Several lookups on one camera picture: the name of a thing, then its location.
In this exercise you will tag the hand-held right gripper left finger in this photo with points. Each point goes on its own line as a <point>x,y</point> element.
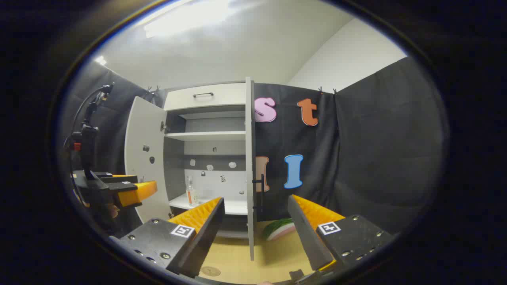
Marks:
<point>206,237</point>

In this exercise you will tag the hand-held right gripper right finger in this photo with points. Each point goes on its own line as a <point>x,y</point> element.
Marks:
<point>307,233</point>

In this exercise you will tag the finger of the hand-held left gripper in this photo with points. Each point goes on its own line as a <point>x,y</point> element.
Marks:
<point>134,194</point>
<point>119,179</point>

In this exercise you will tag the round coaster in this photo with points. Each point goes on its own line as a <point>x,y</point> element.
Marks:
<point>210,271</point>

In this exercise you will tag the clear glass bottle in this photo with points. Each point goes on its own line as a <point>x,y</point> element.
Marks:
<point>191,196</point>

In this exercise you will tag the white cabinet door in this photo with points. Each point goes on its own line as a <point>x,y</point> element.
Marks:
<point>144,130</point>
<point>249,138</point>

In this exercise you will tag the white cabinet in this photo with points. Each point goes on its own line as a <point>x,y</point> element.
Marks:
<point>206,124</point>

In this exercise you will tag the white cabinet shelf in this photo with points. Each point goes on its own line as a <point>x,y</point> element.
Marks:
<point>233,206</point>
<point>206,135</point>

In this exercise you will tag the white cabinet drawer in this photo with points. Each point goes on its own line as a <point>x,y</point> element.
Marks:
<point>222,101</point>

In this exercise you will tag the watermelon slice toy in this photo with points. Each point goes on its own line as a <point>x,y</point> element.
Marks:
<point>279,229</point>

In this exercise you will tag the black backdrop cloth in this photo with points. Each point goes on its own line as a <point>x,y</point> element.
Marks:
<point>376,138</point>

